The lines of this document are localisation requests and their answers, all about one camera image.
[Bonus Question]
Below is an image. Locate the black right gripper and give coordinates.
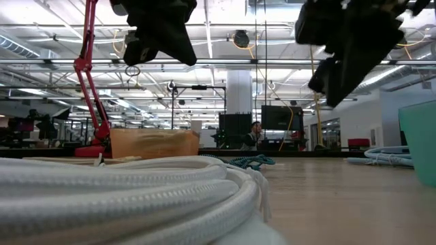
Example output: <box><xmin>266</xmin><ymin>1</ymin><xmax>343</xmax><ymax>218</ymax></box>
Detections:
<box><xmin>308</xmin><ymin>0</ymin><xmax>423</xmax><ymax>108</ymax></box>

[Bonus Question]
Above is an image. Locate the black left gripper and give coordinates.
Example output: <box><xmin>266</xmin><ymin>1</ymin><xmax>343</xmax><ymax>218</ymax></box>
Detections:
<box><xmin>119</xmin><ymin>0</ymin><xmax>198</xmax><ymax>67</ymax></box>

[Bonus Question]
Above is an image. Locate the orange translucent plastic bin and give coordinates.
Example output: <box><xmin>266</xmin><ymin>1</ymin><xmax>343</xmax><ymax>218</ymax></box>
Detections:
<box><xmin>109</xmin><ymin>127</ymin><xmax>201</xmax><ymax>160</ymax></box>

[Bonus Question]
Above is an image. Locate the light blue cable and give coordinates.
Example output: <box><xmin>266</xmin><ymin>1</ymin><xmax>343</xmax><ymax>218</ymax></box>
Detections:
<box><xmin>345</xmin><ymin>145</ymin><xmax>415</xmax><ymax>168</ymax></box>

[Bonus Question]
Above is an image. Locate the teal braided cable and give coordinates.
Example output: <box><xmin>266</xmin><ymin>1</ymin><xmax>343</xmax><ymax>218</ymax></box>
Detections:
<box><xmin>199</xmin><ymin>154</ymin><xmax>277</xmax><ymax>172</ymax></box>

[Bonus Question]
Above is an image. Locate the white cable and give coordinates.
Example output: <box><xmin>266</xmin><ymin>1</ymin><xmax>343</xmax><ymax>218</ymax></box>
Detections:
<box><xmin>0</xmin><ymin>155</ymin><xmax>273</xmax><ymax>245</ymax></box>

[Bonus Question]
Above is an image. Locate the red desk lamp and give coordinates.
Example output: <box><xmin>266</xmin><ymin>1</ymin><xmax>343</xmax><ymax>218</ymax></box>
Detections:
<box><xmin>73</xmin><ymin>0</ymin><xmax>129</xmax><ymax>158</ymax></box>

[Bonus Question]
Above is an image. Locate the red seat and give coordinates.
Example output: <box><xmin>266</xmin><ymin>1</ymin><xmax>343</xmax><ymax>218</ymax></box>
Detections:
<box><xmin>347</xmin><ymin>137</ymin><xmax>371</xmax><ymax>151</ymax></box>

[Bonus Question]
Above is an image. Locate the black television screen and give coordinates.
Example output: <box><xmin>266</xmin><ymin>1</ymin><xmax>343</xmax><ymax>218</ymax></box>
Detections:
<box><xmin>261</xmin><ymin>105</ymin><xmax>305</xmax><ymax>132</ymax></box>

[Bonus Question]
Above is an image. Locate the white square pillar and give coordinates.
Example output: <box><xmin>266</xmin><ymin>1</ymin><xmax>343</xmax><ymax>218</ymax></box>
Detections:
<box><xmin>226</xmin><ymin>70</ymin><xmax>253</xmax><ymax>115</ymax></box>

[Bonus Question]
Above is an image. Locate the teal translucent plastic bin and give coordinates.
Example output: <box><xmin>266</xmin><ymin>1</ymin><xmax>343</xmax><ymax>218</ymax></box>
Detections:
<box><xmin>397</xmin><ymin>99</ymin><xmax>436</xmax><ymax>188</ymax></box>

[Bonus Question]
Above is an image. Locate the black cabinet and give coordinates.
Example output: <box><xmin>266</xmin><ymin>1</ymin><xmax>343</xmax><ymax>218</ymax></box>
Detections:
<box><xmin>218</xmin><ymin>113</ymin><xmax>253</xmax><ymax>151</ymax></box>

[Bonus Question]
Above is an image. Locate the person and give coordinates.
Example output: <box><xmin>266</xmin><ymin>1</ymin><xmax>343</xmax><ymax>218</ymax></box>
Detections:
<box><xmin>240</xmin><ymin>120</ymin><xmax>264</xmax><ymax>151</ymax></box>

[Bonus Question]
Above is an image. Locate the background robot station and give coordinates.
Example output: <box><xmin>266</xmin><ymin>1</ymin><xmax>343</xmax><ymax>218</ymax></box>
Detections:
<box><xmin>27</xmin><ymin>108</ymin><xmax>72</xmax><ymax>141</ymax></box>

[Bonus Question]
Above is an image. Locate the background blue screen monitor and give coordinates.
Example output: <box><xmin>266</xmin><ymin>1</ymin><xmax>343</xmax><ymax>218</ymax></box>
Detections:
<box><xmin>8</xmin><ymin>117</ymin><xmax>35</xmax><ymax>134</ymax></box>

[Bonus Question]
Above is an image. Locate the black hanging cable loop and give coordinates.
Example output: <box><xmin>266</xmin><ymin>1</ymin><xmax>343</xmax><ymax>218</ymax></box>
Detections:
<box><xmin>124</xmin><ymin>65</ymin><xmax>141</xmax><ymax>78</ymax></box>

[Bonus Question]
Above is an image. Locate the yellow hanging cable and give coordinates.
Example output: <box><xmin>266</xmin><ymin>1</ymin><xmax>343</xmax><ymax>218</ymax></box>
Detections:
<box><xmin>308</xmin><ymin>46</ymin><xmax>327</xmax><ymax>151</ymax></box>

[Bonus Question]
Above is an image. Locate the yellow reel cord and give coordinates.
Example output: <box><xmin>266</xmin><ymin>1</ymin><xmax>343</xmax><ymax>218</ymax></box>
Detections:
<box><xmin>238</xmin><ymin>42</ymin><xmax>294</xmax><ymax>152</ymax></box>

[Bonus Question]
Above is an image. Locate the black metal station frame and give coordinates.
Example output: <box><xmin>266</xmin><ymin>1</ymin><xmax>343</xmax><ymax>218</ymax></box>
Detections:
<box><xmin>0</xmin><ymin>146</ymin><xmax>367</xmax><ymax>160</ymax></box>

